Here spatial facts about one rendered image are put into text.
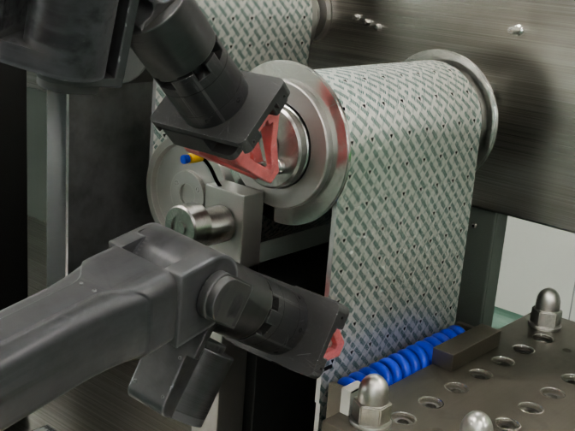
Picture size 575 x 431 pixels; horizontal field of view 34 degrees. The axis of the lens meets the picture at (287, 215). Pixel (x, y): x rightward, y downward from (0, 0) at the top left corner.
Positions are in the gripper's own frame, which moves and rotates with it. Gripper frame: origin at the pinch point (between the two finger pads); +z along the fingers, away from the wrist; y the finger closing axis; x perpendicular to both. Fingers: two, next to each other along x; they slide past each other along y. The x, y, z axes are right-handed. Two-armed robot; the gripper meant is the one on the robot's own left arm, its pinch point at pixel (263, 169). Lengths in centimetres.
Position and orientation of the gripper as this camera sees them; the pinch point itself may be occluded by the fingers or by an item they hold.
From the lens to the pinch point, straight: 80.2
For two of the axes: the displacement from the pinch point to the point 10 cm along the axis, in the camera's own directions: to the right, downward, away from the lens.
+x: 5.0, -8.0, 3.4
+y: 7.7, 2.4, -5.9
